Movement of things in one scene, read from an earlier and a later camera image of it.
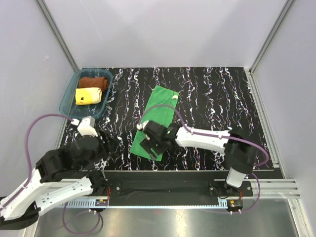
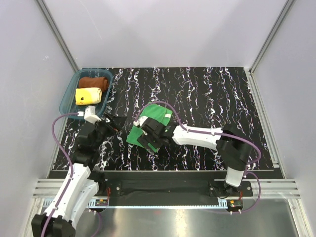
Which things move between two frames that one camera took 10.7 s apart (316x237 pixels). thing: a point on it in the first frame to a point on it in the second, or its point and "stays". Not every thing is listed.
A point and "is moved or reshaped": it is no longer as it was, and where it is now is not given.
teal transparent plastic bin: (68, 107) stays
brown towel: (99, 82) stays
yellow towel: (88, 95) stays
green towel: (162, 106) is moved or reshaped
